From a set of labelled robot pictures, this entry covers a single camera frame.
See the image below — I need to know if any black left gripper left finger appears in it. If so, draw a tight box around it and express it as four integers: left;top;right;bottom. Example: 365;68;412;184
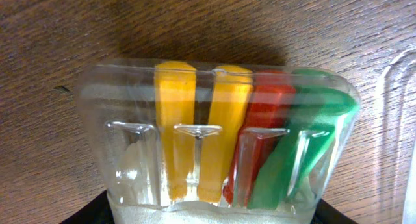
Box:
60;190;114;224

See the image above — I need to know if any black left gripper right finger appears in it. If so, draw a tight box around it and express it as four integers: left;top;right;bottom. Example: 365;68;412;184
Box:
311;199;358;224

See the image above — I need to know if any clear plastic storage box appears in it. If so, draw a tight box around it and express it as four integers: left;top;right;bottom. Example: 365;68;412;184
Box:
374;48;415;223

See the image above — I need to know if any clear pack of coloured bits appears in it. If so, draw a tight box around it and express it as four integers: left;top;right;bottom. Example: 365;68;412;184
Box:
76;59;360;223

